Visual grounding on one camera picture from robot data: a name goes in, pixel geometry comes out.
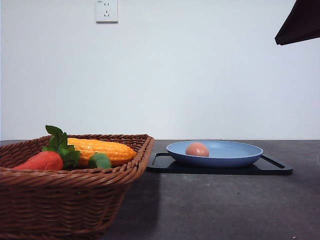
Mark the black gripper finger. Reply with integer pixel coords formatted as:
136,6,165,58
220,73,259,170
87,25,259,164
274,0,320,46

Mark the blue round plate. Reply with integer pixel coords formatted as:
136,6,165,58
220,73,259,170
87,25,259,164
166,140,263,168

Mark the brown egg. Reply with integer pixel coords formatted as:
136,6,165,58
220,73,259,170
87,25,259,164
186,142,209,157

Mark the brown wicker basket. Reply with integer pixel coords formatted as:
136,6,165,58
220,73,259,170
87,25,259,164
0,134,155,240

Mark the black rectangular tray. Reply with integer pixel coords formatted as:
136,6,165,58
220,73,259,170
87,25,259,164
146,152,293,176

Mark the green toy vegetable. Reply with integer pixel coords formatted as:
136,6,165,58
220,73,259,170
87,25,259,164
88,152,112,169

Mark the yellow toy corn cob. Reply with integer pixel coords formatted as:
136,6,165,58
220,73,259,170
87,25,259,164
67,138,137,167

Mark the orange toy carrot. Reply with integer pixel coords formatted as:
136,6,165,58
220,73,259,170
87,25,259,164
12,124,81,171

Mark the white wall power socket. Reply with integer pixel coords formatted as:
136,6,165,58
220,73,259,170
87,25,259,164
95,0,119,24

